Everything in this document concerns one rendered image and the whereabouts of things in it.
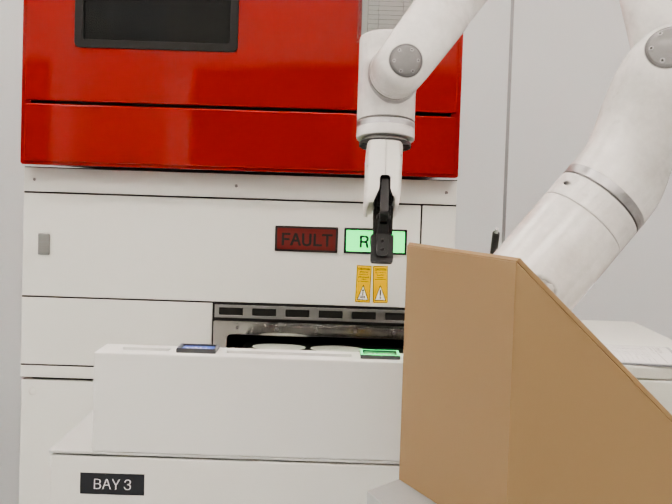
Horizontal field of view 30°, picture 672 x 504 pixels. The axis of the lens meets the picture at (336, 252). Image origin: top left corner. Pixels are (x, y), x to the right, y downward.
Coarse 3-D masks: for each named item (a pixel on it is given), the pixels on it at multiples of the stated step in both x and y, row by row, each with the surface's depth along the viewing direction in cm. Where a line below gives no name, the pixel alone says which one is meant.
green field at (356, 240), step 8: (352, 232) 236; (360, 232) 236; (368, 232) 236; (392, 232) 236; (400, 232) 236; (352, 240) 236; (360, 240) 236; (368, 240) 236; (400, 240) 236; (352, 248) 236; (360, 248) 236; (368, 248) 236; (400, 248) 236
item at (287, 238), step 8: (280, 232) 236; (288, 232) 236; (296, 232) 236; (304, 232) 236; (312, 232) 236; (320, 232) 236; (328, 232) 236; (280, 240) 236; (288, 240) 236; (296, 240) 236; (304, 240) 236; (312, 240) 236; (320, 240) 236; (328, 240) 236; (280, 248) 236; (288, 248) 236; (296, 248) 236; (304, 248) 236; (312, 248) 236; (320, 248) 236; (328, 248) 236
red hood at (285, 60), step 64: (64, 0) 229; (128, 0) 230; (192, 0) 230; (256, 0) 229; (320, 0) 229; (384, 0) 229; (64, 64) 230; (128, 64) 230; (192, 64) 230; (256, 64) 230; (320, 64) 230; (448, 64) 230; (64, 128) 231; (128, 128) 230; (192, 128) 230; (256, 128) 230; (320, 128) 230; (448, 128) 230
